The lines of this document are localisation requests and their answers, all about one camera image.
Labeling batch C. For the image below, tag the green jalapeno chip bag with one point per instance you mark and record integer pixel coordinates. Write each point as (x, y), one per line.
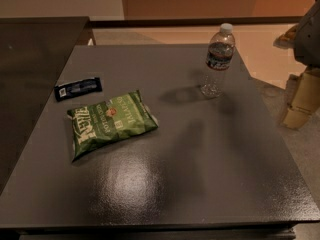
(122, 117)

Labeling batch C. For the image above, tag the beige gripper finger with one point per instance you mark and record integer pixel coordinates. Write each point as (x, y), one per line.
(286, 40)
(302, 98)

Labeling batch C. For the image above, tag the dark blue snack bar wrapper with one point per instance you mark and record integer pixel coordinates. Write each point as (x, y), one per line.
(77, 88)

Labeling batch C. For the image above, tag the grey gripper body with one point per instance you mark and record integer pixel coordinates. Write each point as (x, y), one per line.
(309, 39)

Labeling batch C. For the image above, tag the clear plastic water bottle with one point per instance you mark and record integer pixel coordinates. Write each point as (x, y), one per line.
(218, 59)

